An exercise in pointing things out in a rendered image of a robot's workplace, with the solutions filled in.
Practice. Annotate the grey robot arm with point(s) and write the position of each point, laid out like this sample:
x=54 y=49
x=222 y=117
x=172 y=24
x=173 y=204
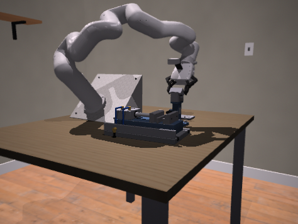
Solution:
x=80 y=44

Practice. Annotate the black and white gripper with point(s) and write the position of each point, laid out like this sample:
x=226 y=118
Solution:
x=182 y=76

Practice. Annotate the light grey flat bar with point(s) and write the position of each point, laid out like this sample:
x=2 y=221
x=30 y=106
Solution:
x=160 y=119

